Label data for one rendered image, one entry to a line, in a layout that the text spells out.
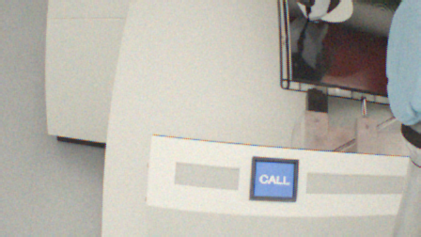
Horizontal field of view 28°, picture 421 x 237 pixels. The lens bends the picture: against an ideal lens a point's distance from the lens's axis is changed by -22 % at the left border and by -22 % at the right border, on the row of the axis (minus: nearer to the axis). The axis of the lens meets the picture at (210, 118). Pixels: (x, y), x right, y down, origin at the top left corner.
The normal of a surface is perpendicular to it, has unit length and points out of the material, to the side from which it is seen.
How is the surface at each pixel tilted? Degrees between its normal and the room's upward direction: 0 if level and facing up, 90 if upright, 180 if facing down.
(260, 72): 0
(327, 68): 0
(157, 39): 0
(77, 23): 90
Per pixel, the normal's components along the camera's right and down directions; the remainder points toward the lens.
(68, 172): 0.10, -0.55
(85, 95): -0.06, 0.83
